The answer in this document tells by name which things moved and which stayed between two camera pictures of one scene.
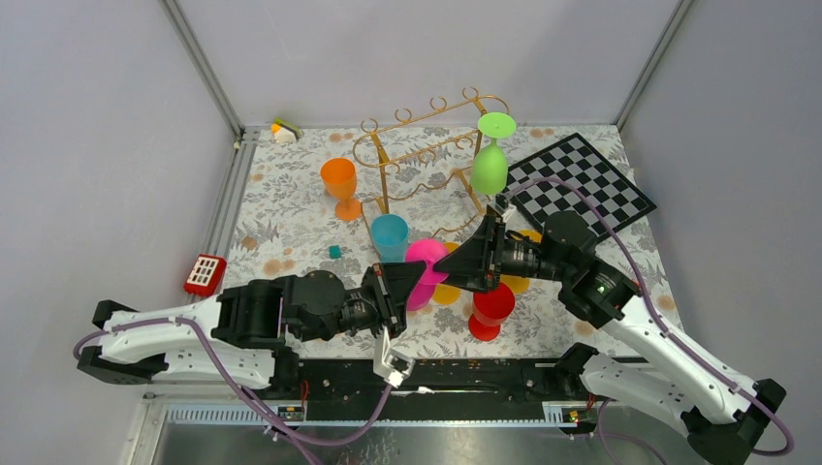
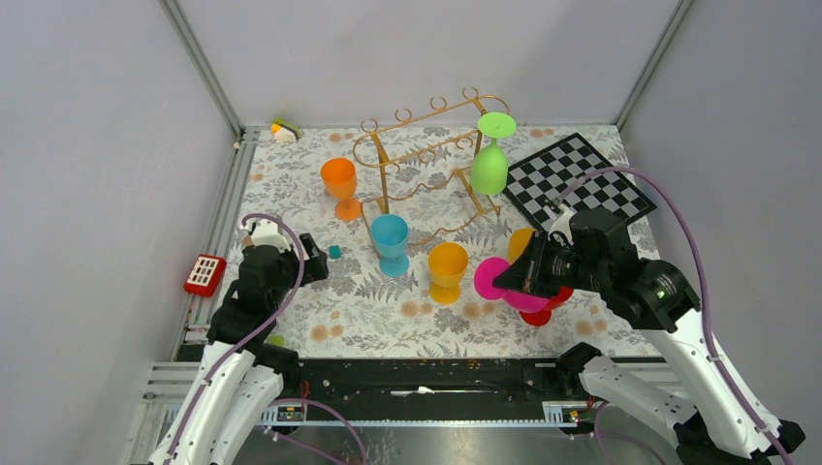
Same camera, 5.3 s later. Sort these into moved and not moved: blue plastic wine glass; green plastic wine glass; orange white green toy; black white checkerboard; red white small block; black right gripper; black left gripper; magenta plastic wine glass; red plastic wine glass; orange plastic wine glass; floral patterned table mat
Moved: black right gripper; black left gripper; red plastic wine glass; magenta plastic wine glass
Not moved: orange white green toy; black white checkerboard; blue plastic wine glass; green plastic wine glass; red white small block; floral patterned table mat; orange plastic wine glass
